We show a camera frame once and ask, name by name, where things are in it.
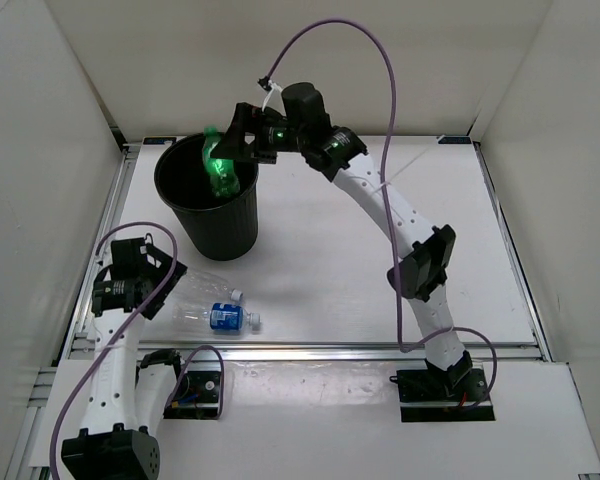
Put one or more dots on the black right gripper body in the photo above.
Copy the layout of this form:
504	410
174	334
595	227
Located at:
277	136

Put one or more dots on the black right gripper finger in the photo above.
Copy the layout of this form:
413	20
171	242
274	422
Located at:
233	146
246	120

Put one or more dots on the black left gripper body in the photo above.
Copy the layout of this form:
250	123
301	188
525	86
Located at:
157	275

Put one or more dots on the green plastic soda bottle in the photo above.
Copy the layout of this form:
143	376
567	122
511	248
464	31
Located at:
222	176

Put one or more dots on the clear unlabelled plastic bottle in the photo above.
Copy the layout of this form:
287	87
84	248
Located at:
197	285

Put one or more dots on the clear bottle blue label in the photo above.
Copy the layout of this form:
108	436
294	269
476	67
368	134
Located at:
216	318

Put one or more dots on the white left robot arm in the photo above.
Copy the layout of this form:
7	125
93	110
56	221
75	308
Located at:
116	438

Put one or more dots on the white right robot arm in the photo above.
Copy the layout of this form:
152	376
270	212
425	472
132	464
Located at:
423	250

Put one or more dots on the black plastic waste bin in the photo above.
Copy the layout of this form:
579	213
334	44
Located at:
221	229

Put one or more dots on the dark blue corner label left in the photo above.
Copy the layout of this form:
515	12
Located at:
159	140

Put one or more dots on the dark blue corner label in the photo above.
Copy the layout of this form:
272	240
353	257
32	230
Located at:
454	140
159	140

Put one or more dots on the dark blue corner label right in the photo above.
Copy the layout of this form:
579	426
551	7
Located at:
454	140

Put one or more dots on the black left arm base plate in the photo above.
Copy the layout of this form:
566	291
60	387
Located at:
197	398

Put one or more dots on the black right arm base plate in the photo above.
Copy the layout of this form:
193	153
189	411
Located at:
422	399

